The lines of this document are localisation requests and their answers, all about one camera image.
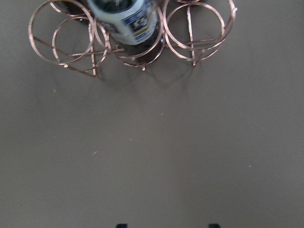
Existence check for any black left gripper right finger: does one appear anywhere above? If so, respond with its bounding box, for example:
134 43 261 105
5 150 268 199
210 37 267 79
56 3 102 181
208 223 219 228

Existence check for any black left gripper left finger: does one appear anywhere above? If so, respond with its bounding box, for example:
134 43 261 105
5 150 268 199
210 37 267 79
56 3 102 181
115 223 128 228

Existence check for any bottle lower right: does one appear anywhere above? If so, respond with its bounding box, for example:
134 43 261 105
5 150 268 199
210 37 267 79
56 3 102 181
87 0 158 46

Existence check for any copper wire bottle rack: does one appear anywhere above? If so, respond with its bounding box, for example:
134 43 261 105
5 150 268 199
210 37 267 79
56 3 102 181
28 0 238 78

